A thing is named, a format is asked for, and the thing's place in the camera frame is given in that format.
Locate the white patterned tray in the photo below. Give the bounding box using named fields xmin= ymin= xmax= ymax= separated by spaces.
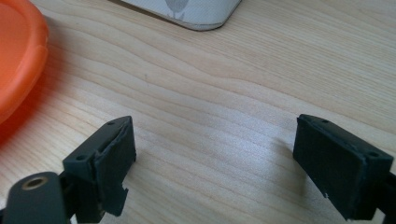
xmin=120 ymin=0 xmax=243 ymax=32

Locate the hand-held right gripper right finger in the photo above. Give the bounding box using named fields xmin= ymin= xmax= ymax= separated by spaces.
xmin=292 ymin=113 xmax=395 ymax=221

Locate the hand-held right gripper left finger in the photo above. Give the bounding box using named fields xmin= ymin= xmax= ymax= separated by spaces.
xmin=62 ymin=115 xmax=137 ymax=224

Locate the orange plastic plate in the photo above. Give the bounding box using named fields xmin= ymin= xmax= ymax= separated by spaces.
xmin=0 ymin=0 xmax=50 ymax=126

